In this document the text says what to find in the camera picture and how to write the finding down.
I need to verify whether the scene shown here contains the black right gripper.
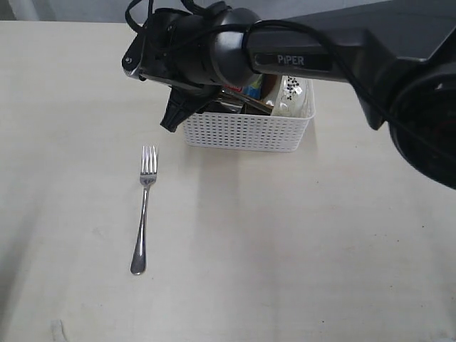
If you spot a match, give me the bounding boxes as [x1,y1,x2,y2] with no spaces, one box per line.
[160,81,222,132]

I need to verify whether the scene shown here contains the silver metal fork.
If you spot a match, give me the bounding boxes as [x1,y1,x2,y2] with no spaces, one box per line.
[130,145,157,275]

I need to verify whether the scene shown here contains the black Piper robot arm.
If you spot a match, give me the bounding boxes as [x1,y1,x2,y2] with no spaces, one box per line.
[122,1,455,188]

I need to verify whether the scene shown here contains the blue chips bag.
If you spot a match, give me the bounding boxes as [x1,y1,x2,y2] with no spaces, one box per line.
[226,75,263,100]

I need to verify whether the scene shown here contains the lower wooden chopstick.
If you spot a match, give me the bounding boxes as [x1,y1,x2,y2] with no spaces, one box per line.
[220,88,274,115]

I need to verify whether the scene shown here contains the white perforated plastic basket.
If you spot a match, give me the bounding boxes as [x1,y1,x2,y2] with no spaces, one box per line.
[183,79,315,152]

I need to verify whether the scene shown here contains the brown round plate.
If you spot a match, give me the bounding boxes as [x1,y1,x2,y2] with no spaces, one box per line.
[260,74,281,100]

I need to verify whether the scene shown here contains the white floral ceramic bowl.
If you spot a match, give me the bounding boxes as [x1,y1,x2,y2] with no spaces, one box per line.
[262,76,309,118]

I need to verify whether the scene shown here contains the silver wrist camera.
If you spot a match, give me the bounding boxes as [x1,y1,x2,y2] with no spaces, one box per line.
[121,51,145,81]

